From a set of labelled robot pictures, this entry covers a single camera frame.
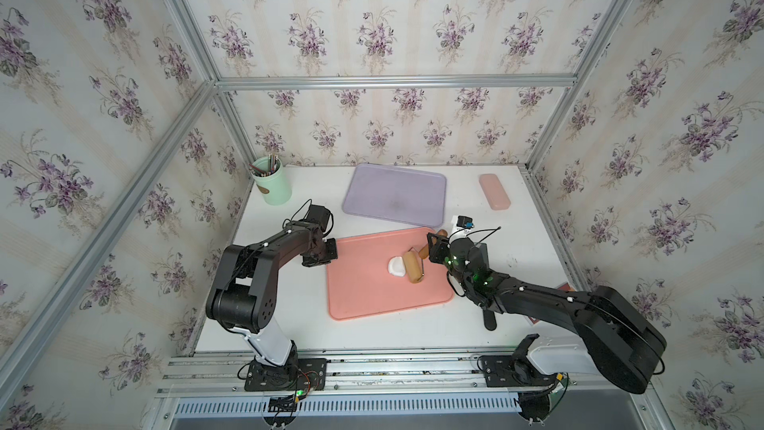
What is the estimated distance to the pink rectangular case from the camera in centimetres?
110

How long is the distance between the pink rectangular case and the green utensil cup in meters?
0.77

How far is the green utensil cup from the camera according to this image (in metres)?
1.00
